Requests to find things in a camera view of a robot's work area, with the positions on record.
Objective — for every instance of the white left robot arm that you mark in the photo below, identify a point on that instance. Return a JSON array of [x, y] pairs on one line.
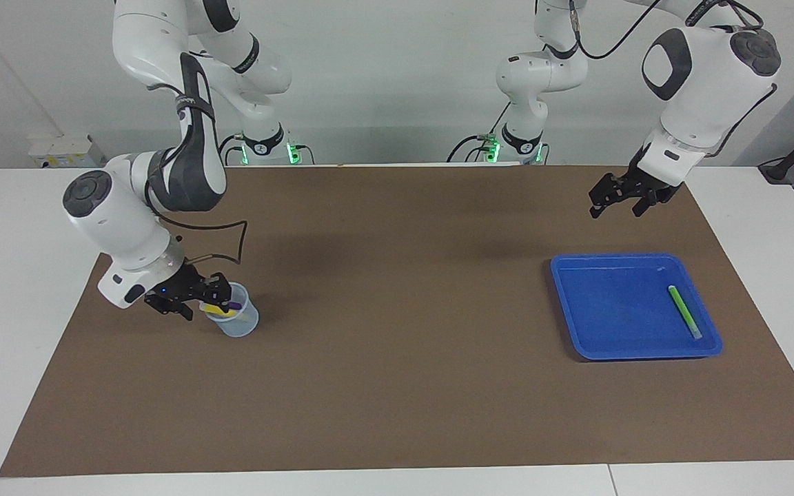
[[700, 89]]

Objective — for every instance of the blue plastic tray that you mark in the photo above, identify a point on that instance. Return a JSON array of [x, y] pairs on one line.
[[617, 310]]

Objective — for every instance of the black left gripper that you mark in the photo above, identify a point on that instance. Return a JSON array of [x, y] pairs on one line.
[[648, 180]]

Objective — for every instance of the clear plastic cup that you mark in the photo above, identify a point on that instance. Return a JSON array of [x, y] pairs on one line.
[[240, 325]]

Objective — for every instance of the white power strip box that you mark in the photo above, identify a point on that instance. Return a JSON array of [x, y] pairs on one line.
[[66, 150]]

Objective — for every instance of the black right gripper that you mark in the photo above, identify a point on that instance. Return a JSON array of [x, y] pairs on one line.
[[180, 289]]

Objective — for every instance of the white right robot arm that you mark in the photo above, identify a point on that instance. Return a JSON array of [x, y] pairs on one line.
[[121, 220]]

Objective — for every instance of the yellow pen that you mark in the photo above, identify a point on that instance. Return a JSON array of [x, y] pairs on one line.
[[221, 313]]

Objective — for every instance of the brown table mat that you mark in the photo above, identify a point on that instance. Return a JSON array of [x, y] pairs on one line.
[[397, 386]]

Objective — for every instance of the green pen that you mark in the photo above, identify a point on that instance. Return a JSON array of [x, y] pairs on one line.
[[683, 310]]

